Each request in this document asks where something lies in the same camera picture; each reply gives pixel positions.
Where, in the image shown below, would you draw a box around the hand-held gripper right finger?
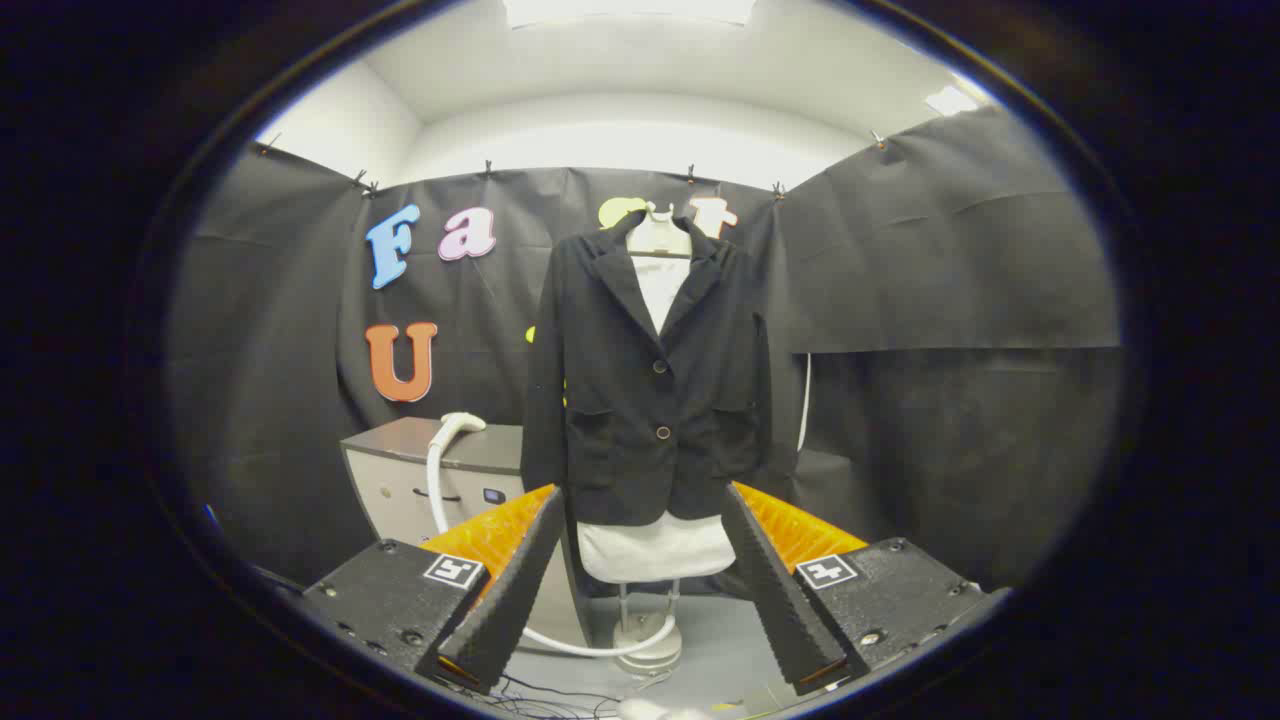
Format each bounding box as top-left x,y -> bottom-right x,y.
720,481 -> 989,698

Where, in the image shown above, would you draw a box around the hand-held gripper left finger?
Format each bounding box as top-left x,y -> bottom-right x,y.
300,484 -> 567,695

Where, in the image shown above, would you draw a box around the black jacket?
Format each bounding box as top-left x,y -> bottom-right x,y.
520,210 -> 774,528

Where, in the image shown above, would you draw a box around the white mannequin torso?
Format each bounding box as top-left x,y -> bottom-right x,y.
577,203 -> 737,585

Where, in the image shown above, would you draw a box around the metal mannequin stand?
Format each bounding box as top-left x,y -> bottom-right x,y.
612,580 -> 684,673

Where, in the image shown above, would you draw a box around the grey cabinet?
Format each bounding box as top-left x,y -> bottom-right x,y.
340,416 -> 593,649

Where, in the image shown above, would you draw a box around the black backdrop cloth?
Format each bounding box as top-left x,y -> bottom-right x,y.
165,105 -> 1123,601

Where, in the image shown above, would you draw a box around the large ceiling light panel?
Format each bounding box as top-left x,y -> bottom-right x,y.
503,0 -> 756,29

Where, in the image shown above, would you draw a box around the thin black floor cables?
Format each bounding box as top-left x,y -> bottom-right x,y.
480,675 -> 641,719

